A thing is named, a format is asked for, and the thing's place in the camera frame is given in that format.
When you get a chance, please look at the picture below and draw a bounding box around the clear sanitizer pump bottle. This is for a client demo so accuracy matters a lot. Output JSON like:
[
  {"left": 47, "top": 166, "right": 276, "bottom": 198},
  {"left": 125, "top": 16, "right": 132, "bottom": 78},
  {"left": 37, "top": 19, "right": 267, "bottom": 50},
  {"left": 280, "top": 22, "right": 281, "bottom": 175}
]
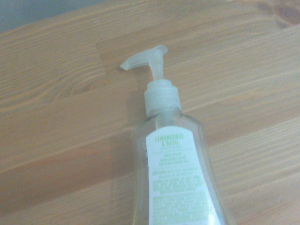
[{"left": 119, "top": 45, "right": 236, "bottom": 225}]

